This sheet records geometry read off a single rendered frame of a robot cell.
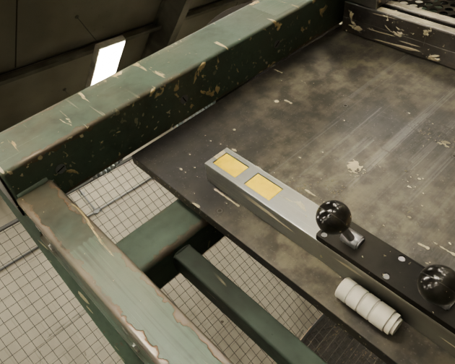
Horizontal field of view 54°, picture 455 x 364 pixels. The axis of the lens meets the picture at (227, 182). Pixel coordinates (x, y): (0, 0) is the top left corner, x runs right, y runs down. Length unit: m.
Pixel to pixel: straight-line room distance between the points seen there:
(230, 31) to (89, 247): 0.51
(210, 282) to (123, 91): 0.36
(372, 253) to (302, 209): 0.11
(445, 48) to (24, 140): 0.80
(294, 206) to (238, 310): 0.17
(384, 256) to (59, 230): 0.43
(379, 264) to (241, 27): 0.56
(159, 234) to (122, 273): 0.15
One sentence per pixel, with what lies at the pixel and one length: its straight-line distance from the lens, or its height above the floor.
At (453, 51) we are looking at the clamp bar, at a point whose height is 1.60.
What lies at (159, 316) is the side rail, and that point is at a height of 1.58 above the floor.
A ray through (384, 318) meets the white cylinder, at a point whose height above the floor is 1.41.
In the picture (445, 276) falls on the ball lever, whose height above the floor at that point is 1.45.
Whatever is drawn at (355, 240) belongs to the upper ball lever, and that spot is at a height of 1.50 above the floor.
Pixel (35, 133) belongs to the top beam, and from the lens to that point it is 0.76.
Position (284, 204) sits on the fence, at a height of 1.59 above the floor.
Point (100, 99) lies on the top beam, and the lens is 0.79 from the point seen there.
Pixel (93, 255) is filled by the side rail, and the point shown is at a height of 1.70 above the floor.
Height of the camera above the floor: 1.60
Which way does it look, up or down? 6 degrees up
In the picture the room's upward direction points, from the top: 40 degrees counter-clockwise
